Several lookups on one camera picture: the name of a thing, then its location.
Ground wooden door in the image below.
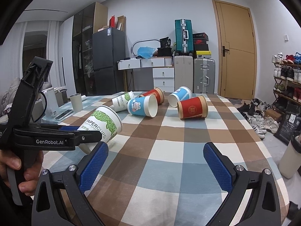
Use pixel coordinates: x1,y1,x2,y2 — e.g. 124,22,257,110
213,0,257,100

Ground white appliance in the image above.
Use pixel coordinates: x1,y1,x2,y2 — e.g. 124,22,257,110
43,87,59,117

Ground blue rabbit paper cup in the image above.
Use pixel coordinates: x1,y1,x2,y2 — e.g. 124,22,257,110
127,94,158,118

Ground cream tumbler mug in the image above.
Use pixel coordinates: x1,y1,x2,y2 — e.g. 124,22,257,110
70,93,83,113

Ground red paper cup rear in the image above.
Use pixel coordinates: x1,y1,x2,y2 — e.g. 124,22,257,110
138,87,165,105

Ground smartphone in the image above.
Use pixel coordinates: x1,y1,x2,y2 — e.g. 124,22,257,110
55,109,73,120

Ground beige suitcase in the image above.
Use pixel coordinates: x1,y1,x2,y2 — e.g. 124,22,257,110
174,56,193,91

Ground blue paper cup rear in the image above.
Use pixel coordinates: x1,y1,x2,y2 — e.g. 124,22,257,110
168,86,192,108

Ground person's left hand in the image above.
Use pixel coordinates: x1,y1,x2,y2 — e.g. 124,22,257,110
0,149,44,196

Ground shoe rack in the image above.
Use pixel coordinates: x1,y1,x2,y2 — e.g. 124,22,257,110
271,52,300,114

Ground silver suitcase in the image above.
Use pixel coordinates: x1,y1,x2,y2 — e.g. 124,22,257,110
193,58,215,94

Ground black shelving cabinet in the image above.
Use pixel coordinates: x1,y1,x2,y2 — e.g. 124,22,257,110
72,2,108,96

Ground checkered tablecloth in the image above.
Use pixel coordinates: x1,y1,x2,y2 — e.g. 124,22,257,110
41,91,289,226

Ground white drawer desk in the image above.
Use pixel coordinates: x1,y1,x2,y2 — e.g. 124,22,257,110
117,57,175,92

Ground stacked shoe boxes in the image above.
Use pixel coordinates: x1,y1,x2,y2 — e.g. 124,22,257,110
193,32,209,58

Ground teal suitcase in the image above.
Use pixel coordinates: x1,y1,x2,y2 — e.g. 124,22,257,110
175,19,194,56

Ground blue plastic bag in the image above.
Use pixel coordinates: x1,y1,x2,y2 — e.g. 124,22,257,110
137,47,156,59

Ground red paper cup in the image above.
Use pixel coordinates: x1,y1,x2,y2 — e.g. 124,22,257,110
177,95,208,119
138,87,165,105

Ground red paper cup front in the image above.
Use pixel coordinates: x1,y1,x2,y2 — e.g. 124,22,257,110
177,95,208,119

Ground black refrigerator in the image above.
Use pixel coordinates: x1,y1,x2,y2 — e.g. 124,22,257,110
92,27,125,95

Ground green leaf white paper cup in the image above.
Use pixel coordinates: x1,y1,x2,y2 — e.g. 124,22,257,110
78,105,123,143

